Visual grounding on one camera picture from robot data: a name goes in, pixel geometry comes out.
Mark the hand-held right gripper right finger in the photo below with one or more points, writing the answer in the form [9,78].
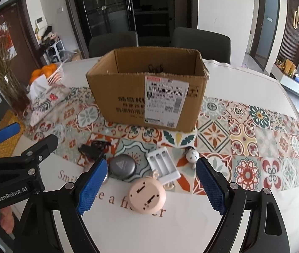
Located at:
[210,187]

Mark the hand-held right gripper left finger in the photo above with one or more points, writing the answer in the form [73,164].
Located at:
[91,187]

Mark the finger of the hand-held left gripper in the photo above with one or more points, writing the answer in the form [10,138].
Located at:
[5,133]
[41,147]

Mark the white battery charger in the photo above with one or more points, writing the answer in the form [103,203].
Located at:
[164,166]

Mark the brown cardboard box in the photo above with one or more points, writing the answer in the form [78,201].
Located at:
[128,89]

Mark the person's left hand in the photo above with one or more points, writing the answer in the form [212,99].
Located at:
[7,220]

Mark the yellow woven mat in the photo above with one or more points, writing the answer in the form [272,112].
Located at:
[7,142]

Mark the glass vase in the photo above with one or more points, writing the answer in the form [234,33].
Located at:
[15,100]

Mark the grey round device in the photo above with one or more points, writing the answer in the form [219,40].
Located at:
[121,167]

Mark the printed fabric tissue cover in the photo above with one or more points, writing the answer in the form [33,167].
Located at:
[46,100]

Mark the white printed tablecloth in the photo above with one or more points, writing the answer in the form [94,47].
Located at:
[186,232]

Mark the pink round device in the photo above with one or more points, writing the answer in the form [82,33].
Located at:
[146,196]

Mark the patterned tile-print table runner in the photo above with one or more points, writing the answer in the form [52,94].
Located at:
[244,142]

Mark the white slatted fruit basket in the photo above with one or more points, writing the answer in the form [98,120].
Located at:
[56,75]

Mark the pile of oranges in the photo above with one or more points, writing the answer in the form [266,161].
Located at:
[46,71]

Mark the white shoe rack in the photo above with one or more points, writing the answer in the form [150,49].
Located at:
[56,51]

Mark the small floor cardboard box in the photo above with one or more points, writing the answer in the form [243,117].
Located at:
[77,55]

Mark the brown wooden door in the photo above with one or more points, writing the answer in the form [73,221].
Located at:
[25,31]

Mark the grey dining chair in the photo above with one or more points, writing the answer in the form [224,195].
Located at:
[202,44]
[112,44]

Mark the white tv console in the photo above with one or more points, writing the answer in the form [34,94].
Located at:
[286,80]

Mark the black glass cabinet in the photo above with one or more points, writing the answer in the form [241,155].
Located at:
[107,8]

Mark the grey interior door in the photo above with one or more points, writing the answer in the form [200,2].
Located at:
[266,26]

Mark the wall intercom panel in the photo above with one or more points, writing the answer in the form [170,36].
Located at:
[41,22]

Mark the gold wall ornament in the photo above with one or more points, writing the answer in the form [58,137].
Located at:
[297,17]

